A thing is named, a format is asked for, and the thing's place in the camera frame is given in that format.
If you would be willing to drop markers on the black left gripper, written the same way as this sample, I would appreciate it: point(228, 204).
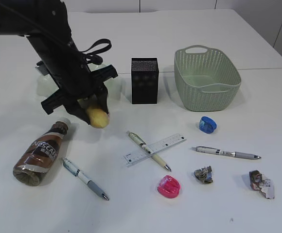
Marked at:
point(69, 56)

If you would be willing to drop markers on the white pen grey grip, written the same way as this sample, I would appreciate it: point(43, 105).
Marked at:
point(80, 174)

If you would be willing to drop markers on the cream barrel pen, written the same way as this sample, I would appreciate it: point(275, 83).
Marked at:
point(140, 142)

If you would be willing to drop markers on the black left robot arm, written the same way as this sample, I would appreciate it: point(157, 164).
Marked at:
point(45, 24)

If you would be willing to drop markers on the black mesh pen holder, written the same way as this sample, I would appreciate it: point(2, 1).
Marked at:
point(144, 80)

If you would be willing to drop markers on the pink pencil sharpener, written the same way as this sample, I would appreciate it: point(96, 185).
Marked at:
point(169, 187)

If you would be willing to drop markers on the golden bread roll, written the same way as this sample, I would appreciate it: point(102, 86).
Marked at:
point(98, 117)

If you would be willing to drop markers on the paper ball dark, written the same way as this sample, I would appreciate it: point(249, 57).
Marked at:
point(204, 175)

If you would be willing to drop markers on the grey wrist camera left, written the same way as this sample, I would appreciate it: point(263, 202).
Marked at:
point(41, 68)

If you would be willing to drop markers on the white grey pen right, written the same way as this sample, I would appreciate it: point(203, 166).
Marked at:
point(235, 154)

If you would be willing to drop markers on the brown Nescafe coffee bottle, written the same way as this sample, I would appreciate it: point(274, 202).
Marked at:
point(40, 156)

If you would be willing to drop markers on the blue pencil sharpener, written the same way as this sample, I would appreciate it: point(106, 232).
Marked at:
point(207, 125)

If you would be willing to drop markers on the paper piece white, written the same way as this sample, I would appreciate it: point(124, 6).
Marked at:
point(259, 182)

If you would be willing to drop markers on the green plastic woven basket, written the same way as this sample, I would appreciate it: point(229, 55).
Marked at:
point(206, 79)

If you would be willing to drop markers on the clear plastic ruler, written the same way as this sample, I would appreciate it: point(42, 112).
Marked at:
point(139, 155)

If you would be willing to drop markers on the green glass ruffled plate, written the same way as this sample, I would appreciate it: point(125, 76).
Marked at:
point(76, 83)

